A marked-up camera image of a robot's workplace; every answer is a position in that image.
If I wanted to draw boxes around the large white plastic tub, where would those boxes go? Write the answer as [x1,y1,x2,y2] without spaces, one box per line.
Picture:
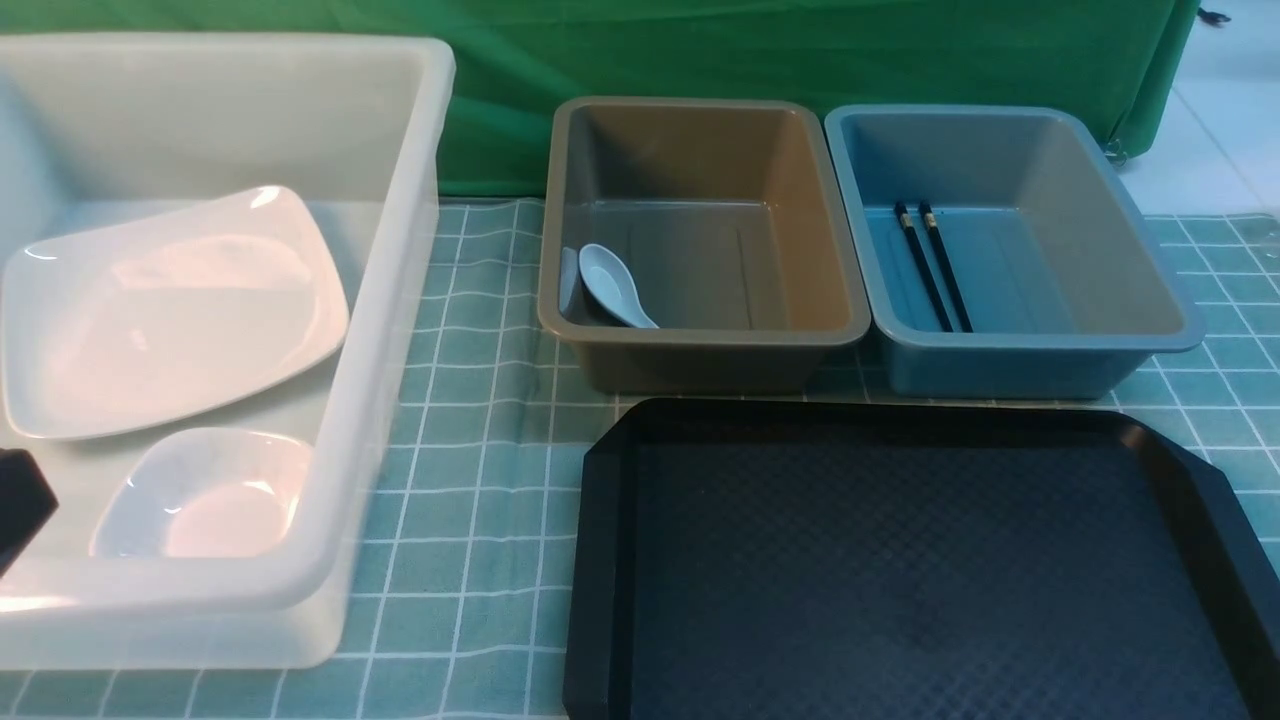
[1,32,454,671]

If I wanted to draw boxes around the green backdrop cloth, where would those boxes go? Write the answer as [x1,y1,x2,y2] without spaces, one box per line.
[3,1,1197,196]

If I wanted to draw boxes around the small white dish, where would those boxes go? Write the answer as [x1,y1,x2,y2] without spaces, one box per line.
[90,427,314,559]

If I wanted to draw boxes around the large white square plate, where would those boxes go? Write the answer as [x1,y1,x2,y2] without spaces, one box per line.
[3,184,349,441]

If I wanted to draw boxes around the teal checkered tablecloth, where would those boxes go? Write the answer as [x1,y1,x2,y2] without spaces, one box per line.
[1,200,1279,719]

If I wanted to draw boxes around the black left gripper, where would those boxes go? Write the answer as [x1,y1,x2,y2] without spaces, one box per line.
[0,448,59,577]

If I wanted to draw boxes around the black serving tray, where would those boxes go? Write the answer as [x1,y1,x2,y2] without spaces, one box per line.
[562,398,1279,719]

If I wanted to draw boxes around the blue plastic bin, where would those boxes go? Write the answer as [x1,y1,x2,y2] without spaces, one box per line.
[824,104,1206,400]

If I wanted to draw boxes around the brown plastic bin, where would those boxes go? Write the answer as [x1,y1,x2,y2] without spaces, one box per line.
[538,97,872,395]

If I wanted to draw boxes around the black chopstick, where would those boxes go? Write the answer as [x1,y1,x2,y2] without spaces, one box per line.
[893,201,954,332]
[918,201,973,333]

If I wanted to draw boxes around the white ceramic spoon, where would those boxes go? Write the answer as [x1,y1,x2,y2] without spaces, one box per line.
[579,243,659,329]

